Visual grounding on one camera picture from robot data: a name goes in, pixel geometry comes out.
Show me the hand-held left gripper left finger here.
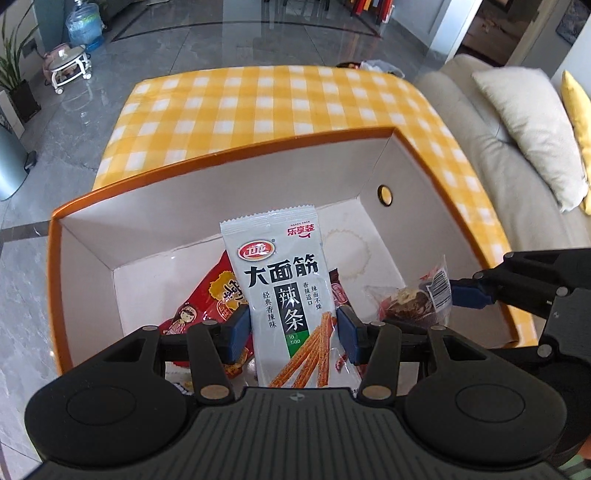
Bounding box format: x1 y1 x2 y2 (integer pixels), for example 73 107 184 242
74 305 253 405

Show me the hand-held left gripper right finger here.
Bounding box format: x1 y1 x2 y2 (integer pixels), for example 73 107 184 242
337 306 499 404

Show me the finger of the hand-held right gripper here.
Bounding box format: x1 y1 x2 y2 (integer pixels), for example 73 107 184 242
450 265 571 317
503 248 591 287

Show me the red-brown snack bar packet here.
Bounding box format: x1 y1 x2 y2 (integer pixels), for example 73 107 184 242
329 268 352 315

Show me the red snack packet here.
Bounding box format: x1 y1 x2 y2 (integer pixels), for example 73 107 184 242
159 249 255 371

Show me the clear packet of dark dates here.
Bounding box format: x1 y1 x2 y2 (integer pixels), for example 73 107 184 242
365 255 451 331

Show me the white spicy strip packet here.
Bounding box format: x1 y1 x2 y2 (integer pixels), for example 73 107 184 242
219 205 365 391

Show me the orange cardboard box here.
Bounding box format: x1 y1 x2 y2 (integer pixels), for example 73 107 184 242
48 127 537 376

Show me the beige sofa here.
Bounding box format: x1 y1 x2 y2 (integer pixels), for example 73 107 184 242
416 54 591 297

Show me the beige cushion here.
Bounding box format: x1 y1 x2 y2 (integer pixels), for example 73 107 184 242
471 68 590 213

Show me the yellow cushion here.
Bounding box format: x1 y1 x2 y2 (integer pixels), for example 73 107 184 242
561 70 591 182

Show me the yellow checkered tablecloth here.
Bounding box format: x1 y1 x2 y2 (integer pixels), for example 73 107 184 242
92 67 539 350

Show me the small bin with bag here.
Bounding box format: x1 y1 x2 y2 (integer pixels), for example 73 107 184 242
337 59 405 79

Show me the silver trash can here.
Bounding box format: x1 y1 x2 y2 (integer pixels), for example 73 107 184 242
0 124 31 202

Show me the white wheeled stool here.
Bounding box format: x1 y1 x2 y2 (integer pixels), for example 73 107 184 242
42 44 93 96

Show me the potted plant in black pot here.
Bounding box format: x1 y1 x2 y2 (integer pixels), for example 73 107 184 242
0 0 43 123

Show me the blue water jug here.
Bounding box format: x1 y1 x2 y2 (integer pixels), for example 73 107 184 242
67 0 106 52

